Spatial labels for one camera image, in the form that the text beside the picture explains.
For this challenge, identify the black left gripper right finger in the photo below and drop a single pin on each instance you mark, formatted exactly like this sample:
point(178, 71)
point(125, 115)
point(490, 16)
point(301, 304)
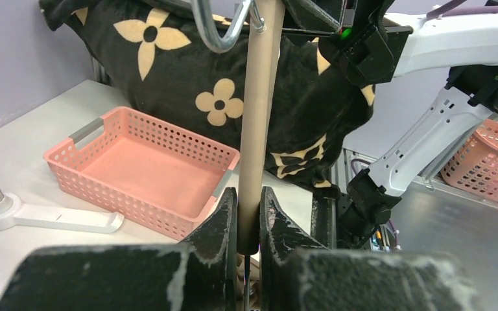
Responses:
point(299, 273)

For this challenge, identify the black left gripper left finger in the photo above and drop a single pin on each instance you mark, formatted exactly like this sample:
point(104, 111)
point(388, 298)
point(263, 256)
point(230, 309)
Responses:
point(197, 273)

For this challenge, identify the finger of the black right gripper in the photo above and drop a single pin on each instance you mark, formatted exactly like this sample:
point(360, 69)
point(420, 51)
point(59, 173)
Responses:
point(305, 17)

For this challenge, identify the wooden clip hanger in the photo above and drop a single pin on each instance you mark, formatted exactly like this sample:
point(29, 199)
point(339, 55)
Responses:
point(262, 60)

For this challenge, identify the pink plastic basket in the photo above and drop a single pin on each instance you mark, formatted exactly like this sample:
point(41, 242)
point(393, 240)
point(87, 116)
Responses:
point(152, 172)

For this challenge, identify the black floral blanket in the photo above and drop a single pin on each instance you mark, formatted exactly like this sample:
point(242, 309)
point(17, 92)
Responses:
point(155, 56)

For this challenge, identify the silver clothes rack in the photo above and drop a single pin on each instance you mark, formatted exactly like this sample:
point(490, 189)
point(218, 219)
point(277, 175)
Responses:
point(15, 212)

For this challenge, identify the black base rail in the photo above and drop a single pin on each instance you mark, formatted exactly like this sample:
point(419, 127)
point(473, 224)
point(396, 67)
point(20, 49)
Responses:
point(350, 221)

